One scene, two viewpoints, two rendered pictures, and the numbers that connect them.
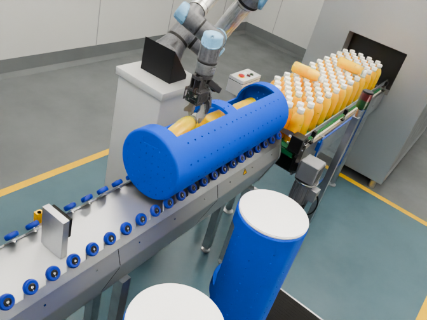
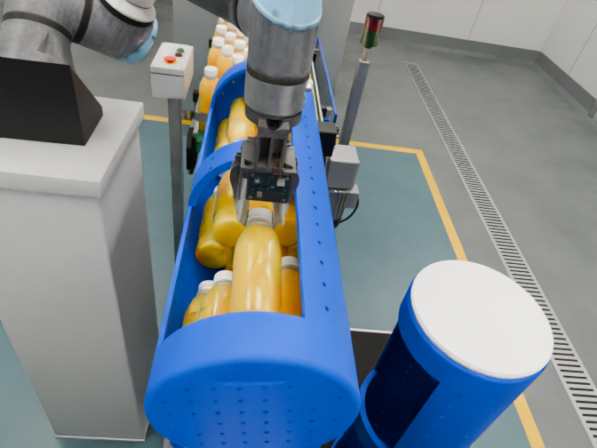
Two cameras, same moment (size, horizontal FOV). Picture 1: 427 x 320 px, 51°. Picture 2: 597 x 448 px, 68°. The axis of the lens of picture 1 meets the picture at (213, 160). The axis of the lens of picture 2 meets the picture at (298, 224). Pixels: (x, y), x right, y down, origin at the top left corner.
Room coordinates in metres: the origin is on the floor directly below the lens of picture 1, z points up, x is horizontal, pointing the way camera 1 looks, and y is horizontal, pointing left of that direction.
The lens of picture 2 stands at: (1.14, 0.39, 1.67)
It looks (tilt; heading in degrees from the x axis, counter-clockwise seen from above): 41 degrees down; 322
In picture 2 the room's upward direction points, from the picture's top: 11 degrees clockwise
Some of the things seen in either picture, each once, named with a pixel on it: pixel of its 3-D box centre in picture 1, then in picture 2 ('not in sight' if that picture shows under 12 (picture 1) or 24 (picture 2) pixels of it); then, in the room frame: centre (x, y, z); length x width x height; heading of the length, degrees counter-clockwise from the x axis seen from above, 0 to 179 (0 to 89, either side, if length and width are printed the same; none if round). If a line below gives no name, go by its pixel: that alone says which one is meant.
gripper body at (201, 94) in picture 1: (199, 87); (268, 150); (1.57, 0.13, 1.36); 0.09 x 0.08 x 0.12; 152
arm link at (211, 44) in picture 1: (210, 47); (282, 22); (1.58, 0.12, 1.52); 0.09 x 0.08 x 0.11; 177
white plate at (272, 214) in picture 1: (274, 213); (480, 312); (1.37, -0.28, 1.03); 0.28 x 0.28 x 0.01
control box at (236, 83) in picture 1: (243, 82); (173, 69); (2.50, -0.04, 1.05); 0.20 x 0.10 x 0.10; 152
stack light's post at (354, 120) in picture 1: (321, 192); (333, 182); (2.35, -0.70, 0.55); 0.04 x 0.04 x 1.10; 62
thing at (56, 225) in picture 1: (56, 230); not in sight; (1.00, 0.41, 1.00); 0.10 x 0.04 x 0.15; 62
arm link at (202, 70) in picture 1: (206, 68); (278, 91); (1.57, 0.12, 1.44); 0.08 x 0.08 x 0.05
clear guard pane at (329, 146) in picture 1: (332, 153); (315, 122); (2.62, -0.74, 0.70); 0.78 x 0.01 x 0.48; 152
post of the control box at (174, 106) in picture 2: not in sight; (178, 203); (2.50, -0.04, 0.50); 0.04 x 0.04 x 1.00; 62
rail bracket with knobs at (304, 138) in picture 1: (296, 143); (321, 140); (2.13, -0.40, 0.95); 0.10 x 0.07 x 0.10; 62
